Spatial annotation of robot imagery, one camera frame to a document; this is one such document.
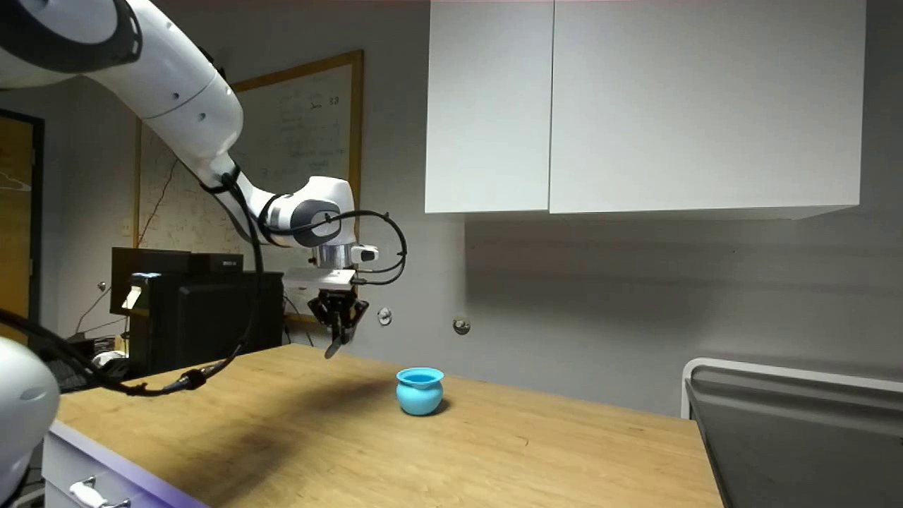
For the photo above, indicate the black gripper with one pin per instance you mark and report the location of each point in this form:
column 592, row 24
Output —
column 338, row 298

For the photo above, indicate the green capped marker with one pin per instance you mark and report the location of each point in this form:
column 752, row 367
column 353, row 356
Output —
column 333, row 345

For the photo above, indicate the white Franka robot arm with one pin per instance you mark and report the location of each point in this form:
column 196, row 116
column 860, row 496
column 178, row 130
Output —
column 170, row 86

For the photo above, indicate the small blue pot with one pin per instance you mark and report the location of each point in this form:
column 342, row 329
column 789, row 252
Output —
column 419, row 391

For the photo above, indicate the black computer tower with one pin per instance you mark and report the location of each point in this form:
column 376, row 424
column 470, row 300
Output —
column 206, row 315

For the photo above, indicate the black monitor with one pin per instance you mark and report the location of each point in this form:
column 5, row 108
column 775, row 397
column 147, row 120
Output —
column 172, row 257

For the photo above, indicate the wood framed whiteboard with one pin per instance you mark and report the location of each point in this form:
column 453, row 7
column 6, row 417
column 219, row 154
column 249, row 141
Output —
column 312, row 122

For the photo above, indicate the white tag on computer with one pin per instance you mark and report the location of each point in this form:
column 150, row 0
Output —
column 132, row 298

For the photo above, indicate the grey drawer unit purple edge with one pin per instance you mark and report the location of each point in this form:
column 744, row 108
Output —
column 122, row 476

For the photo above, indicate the narrow white cabinet door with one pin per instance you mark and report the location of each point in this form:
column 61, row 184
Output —
column 486, row 102

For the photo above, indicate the brown wooden door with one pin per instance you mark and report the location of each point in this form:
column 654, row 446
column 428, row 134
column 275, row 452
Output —
column 16, row 235

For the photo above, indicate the wide white cabinet door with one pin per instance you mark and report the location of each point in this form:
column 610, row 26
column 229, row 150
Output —
column 707, row 102

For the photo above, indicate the round metal wall knob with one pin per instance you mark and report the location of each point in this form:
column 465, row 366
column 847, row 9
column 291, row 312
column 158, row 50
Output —
column 384, row 318
column 462, row 326

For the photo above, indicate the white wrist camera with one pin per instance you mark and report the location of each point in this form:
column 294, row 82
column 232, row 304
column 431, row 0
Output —
column 366, row 254

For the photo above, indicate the grey chair with white frame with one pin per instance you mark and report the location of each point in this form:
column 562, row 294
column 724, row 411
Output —
column 799, row 442

